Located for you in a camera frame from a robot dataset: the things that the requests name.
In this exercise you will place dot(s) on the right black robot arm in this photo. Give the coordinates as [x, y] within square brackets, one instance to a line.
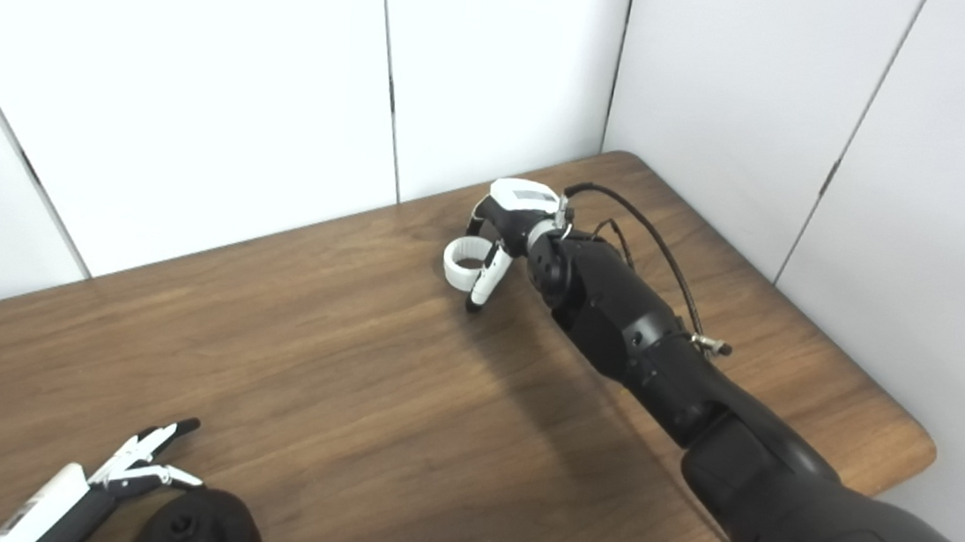
[619, 320]

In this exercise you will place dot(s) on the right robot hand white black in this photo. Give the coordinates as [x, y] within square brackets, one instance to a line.
[525, 200]

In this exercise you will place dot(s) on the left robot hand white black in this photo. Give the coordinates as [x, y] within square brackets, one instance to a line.
[53, 500]

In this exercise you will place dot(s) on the round black part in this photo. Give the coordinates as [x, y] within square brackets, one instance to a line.
[227, 530]

